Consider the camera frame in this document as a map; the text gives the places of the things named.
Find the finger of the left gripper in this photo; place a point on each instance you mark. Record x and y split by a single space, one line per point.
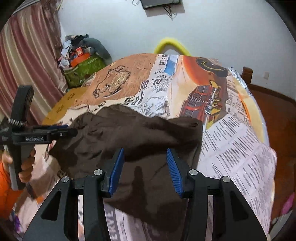
50 127
62 133

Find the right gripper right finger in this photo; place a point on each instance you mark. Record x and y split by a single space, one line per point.
233 218

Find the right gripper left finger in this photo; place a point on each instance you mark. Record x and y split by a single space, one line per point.
57 218

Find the dark brown t-shirt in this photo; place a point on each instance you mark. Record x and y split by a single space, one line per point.
145 189

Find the orange sleeve forearm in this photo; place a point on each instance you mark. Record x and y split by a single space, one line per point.
8 197

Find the green patterned storage bin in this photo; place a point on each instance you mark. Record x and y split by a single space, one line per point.
77 75

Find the pink object on floor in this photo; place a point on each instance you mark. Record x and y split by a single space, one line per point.
288 204

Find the orange box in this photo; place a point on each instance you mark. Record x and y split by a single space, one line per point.
80 59

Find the printed newspaper pattern bed sheet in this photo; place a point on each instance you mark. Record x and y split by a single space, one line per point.
171 86

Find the striped pink curtain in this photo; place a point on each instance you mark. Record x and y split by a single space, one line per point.
30 47

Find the grey stuffed toy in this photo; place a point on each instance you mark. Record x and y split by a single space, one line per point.
95 47

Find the wooden bed post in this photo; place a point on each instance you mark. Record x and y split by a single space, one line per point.
247 75

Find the white wall socket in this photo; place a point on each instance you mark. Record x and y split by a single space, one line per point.
266 75

